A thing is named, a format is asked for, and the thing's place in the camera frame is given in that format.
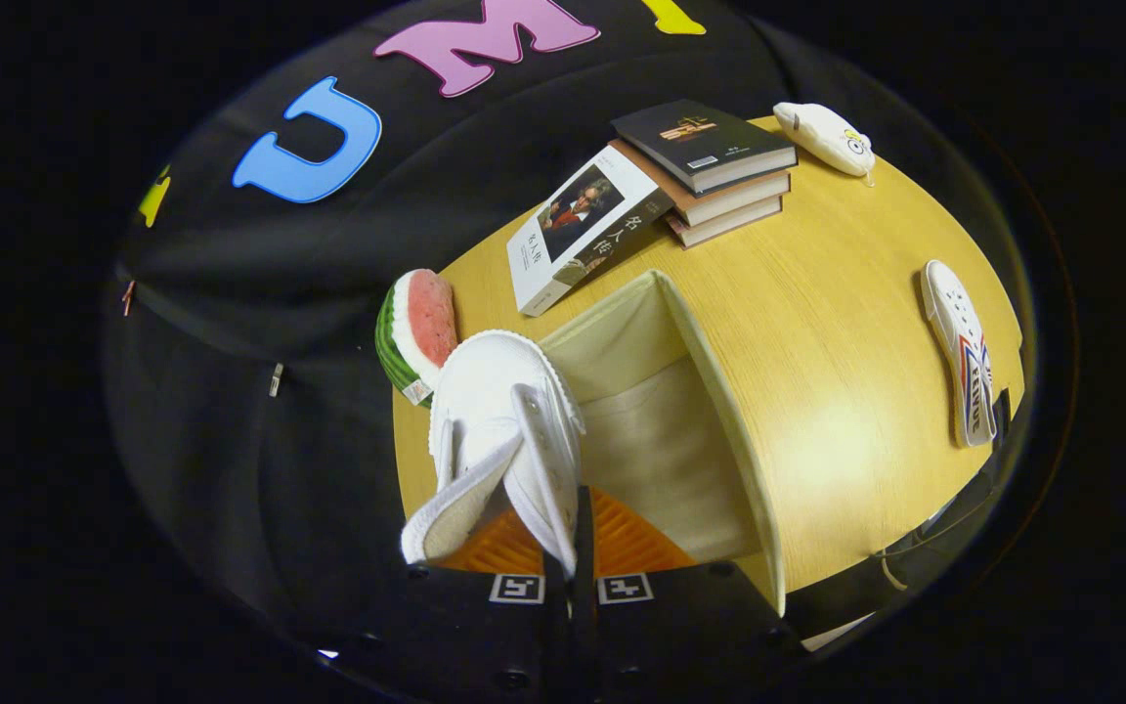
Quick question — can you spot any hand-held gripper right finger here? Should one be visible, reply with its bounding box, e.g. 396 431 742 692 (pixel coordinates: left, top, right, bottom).
573 486 805 704

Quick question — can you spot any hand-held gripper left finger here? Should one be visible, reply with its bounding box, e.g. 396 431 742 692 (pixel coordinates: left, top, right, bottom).
356 508 572 704

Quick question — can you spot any cream fabric storage box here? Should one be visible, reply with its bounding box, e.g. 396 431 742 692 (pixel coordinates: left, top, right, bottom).
536 270 787 617

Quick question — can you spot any white striped canvas shoe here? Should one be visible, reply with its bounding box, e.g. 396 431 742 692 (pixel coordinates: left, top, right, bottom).
400 330 587 578
920 259 998 449

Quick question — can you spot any watermelon slice toy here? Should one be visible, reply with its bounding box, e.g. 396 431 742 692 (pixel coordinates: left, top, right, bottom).
374 269 458 407

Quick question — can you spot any white portrait cover book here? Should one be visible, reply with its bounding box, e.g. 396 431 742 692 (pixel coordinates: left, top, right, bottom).
506 145 673 318

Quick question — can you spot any black backdrop cloth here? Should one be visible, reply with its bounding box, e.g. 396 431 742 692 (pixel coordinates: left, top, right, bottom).
104 0 1014 637

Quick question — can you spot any thin tan book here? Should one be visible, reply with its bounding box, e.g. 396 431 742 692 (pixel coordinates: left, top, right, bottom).
666 196 784 249

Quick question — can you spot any brown cover book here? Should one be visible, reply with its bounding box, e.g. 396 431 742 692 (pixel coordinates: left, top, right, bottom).
608 140 792 228

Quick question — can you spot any black cover book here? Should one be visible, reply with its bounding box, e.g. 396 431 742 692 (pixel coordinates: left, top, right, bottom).
610 99 799 196

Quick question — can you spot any white cartoon plush pouch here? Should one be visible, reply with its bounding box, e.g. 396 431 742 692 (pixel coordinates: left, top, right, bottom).
773 102 877 187

